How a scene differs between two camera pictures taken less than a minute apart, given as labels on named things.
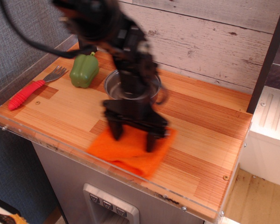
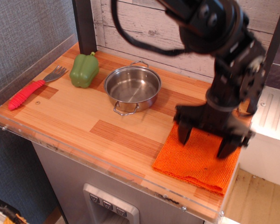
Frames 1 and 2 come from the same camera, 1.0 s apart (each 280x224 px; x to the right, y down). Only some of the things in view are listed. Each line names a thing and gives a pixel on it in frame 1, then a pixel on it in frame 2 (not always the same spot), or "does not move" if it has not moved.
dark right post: x=266 y=69 does not move
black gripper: x=139 y=114 to x=219 y=116
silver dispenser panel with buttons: x=102 y=207 does not move
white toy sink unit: x=265 y=151 does not move
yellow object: x=18 y=219 to x=7 y=220
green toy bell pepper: x=84 y=70 does not move
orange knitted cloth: x=130 y=151 to x=198 y=159
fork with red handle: x=58 y=73 does not move
